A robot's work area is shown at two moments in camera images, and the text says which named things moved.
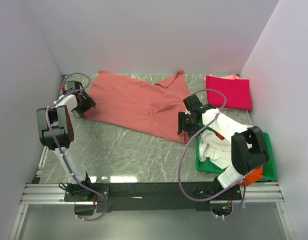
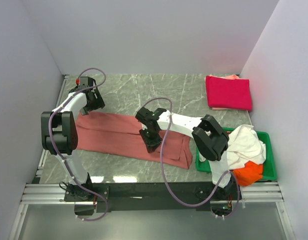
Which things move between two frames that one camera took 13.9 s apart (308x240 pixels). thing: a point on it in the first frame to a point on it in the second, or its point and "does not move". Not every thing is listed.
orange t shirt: (253, 176) does not move
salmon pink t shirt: (153, 109) to (116, 133)
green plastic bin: (269, 171) does not move
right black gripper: (182, 117) to (150, 143)
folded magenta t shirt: (237, 91) does not move
